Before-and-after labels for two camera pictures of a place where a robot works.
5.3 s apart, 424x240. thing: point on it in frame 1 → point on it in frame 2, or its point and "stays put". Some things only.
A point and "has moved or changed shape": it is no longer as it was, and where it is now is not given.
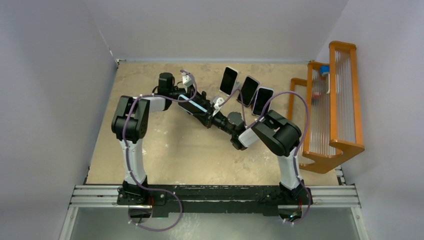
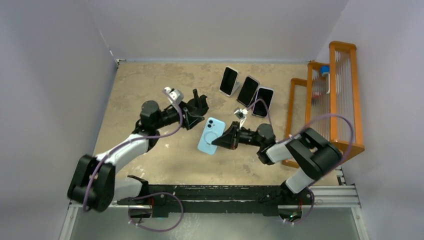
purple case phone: [249, 88] stays put
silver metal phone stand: [237, 85] stays put
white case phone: [228, 80] stays put
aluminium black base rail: [176, 199] stays put
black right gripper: [206, 118] → [229, 139]
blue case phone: [190, 106] has moved or changed shape
